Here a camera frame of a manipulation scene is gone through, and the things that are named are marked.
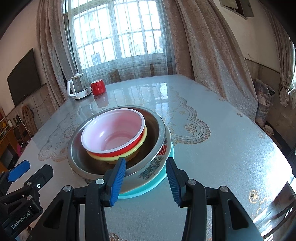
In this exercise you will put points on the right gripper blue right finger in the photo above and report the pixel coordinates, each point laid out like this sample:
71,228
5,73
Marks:
177,180

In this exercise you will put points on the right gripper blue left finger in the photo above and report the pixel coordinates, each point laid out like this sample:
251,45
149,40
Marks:
113,183

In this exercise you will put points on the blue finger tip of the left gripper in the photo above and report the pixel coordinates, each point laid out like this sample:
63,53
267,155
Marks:
18,171

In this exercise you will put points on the white enamel floral bowl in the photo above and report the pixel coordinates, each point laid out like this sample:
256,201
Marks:
94,168

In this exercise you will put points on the teal plastic plate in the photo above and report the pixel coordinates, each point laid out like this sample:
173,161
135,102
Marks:
149,177

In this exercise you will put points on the yellow plastic bowl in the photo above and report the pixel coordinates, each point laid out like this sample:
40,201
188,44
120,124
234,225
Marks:
128,152

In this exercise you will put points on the stainless steel basin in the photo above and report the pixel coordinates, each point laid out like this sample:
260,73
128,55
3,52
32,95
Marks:
152,119

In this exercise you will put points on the red plastic bowl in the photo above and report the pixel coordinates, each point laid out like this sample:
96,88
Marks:
114,132

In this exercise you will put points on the dark wooden side cabinet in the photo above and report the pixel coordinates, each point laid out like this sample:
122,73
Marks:
14,138

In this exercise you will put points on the wooden chair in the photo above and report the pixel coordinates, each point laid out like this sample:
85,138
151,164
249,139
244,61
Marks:
28,118

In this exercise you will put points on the white electric kettle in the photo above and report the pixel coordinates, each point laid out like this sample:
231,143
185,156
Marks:
78,86

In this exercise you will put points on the red ceramic mug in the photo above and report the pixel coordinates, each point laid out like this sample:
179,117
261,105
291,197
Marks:
98,87

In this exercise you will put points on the beige curtain left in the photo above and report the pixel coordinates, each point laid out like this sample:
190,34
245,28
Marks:
57,60

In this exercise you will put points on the beige curtain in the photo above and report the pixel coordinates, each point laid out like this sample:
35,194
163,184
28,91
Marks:
207,51
57,60

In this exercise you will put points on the patterned cushion bag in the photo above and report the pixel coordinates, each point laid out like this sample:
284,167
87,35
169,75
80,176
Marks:
264,95

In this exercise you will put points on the beige curtain right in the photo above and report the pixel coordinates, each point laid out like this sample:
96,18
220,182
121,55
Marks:
207,51

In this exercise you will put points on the white sheer window curtain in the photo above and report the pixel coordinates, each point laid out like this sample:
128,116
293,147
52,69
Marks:
119,40

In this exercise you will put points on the black wall television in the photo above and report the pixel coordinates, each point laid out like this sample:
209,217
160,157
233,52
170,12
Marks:
24,78

